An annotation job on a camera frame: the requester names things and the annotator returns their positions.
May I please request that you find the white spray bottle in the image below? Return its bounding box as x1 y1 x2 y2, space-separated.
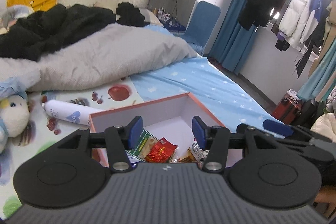
42 100 102 126

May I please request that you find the grey duvet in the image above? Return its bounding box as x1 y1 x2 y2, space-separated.
1 24 197 92

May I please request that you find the person's right hand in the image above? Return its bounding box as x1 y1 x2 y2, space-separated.
314 186 336 204

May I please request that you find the small black garment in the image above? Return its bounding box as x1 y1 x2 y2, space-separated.
116 2 150 27

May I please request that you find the red suitcase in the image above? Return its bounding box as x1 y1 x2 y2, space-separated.
272 89 302 124

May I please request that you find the blue star bed sheet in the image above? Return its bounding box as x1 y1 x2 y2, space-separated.
128 27 272 130

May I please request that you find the white blue plush duck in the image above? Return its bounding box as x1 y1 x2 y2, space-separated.
1 93 30 152

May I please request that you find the blue chair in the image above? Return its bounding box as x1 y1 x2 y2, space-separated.
180 1 221 55

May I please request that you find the green-white snack bag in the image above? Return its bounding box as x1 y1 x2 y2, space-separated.
126 129 158 164

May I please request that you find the silver printed snack bag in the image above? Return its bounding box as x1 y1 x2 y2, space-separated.
190 141 209 161

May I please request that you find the pink open gift box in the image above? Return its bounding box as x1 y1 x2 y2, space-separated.
88 93 223 171

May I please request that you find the fruit print bed sheet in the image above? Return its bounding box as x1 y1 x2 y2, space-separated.
1 77 143 219

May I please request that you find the black clothing pile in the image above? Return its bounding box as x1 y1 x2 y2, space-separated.
1 4 116 61

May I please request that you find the white puffer jacket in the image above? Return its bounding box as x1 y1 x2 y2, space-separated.
275 0 322 51

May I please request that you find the light blue paper bag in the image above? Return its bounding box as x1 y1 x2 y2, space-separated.
0 77 27 100

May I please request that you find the blue curtain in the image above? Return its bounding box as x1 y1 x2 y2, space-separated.
209 0 257 75

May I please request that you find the red foil snack packet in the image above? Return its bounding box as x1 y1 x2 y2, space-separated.
145 138 178 163

